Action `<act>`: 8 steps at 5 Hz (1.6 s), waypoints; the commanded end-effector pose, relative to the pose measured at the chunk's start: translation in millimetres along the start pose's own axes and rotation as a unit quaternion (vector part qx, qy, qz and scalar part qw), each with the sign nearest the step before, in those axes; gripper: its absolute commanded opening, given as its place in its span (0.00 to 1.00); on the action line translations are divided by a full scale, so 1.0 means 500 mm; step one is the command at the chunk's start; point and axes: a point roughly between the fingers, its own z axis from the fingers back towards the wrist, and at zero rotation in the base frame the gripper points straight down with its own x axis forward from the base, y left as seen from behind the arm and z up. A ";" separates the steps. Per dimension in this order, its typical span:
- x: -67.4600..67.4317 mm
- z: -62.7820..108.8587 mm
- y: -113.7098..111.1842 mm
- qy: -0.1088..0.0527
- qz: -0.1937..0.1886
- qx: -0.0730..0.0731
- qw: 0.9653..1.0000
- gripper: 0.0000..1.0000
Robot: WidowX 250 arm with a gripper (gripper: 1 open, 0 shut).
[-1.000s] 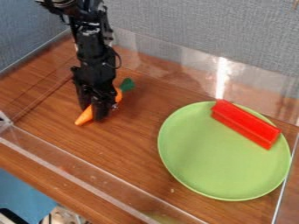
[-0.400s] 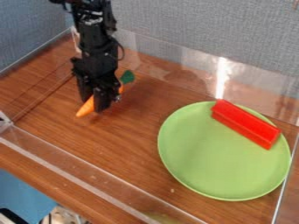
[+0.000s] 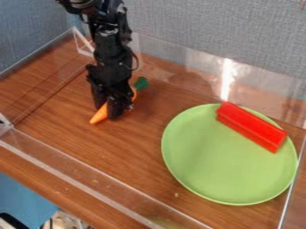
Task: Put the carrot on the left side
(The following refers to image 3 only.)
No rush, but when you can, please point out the red rectangular block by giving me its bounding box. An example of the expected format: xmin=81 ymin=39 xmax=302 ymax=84
xmin=217 ymin=102 xmax=288 ymax=153

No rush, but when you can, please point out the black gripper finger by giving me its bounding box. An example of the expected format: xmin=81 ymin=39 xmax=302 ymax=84
xmin=107 ymin=92 xmax=135 ymax=120
xmin=89 ymin=79 xmax=109 ymax=109

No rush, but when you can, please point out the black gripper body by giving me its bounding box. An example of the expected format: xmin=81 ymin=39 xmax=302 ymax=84
xmin=86 ymin=50 xmax=134 ymax=95

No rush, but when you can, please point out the clear acrylic enclosure wall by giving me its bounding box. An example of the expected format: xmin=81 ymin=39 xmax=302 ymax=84
xmin=0 ymin=30 xmax=306 ymax=229

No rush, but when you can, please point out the green plate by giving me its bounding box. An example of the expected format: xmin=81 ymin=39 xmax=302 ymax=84
xmin=162 ymin=104 xmax=300 ymax=206

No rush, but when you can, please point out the orange toy carrot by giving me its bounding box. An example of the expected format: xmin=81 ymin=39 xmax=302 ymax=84
xmin=90 ymin=76 xmax=150 ymax=124

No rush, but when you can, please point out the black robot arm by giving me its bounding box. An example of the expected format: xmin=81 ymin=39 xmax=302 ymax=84
xmin=55 ymin=0 xmax=135 ymax=119

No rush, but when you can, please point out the clear acrylic corner bracket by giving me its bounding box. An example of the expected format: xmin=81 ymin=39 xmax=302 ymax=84
xmin=73 ymin=28 xmax=95 ymax=57

